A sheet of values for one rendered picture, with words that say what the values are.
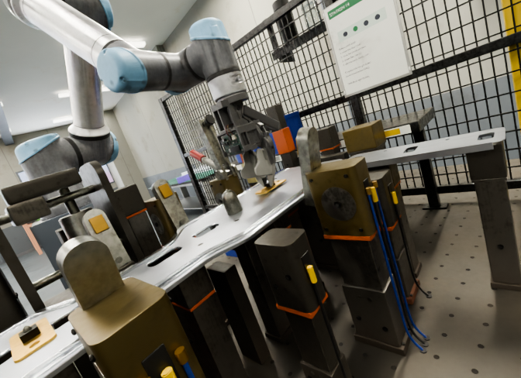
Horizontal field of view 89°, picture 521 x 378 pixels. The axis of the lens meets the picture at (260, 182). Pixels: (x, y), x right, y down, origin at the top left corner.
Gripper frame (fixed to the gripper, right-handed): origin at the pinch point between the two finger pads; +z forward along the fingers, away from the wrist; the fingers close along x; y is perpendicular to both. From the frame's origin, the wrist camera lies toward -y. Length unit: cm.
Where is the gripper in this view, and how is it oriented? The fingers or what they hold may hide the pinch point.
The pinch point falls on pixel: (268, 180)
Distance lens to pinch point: 62.6
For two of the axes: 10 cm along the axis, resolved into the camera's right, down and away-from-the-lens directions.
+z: 3.4, 9.2, 2.0
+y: -6.3, 3.8, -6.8
